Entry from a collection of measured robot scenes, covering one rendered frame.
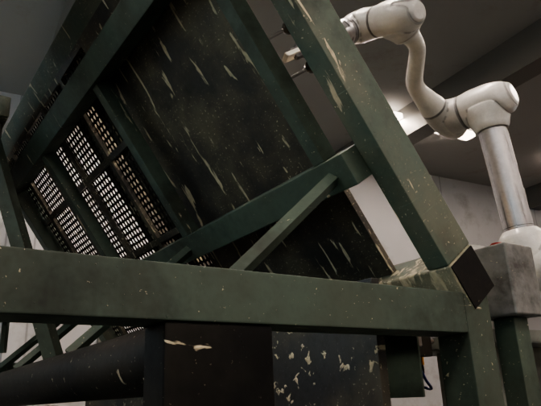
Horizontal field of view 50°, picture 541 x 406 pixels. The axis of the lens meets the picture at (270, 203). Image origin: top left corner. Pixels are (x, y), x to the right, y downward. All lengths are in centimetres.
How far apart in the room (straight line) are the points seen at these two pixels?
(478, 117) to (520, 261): 77
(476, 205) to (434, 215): 642
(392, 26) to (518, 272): 82
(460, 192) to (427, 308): 640
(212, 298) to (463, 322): 63
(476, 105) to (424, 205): 94
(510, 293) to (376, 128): 53
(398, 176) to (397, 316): 31
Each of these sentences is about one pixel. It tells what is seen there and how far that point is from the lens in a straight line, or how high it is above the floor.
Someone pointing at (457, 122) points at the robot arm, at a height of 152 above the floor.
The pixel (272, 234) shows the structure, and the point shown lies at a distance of 118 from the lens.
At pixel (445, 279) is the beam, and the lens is 138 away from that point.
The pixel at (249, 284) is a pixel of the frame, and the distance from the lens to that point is 99.
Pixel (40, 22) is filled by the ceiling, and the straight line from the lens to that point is 447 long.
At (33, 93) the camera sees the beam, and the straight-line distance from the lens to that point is 264.
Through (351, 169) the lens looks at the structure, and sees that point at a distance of 131.
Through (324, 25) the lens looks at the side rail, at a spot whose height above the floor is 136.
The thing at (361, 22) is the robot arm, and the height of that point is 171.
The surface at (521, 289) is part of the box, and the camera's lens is 157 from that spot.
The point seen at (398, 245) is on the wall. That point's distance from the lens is 665.
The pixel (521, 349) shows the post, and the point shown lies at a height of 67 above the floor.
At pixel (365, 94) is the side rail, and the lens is 134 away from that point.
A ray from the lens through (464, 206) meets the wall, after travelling 761.
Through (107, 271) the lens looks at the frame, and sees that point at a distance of 88.
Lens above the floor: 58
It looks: 19 degrees up
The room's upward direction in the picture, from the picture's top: 3 degrees counter-clockwise
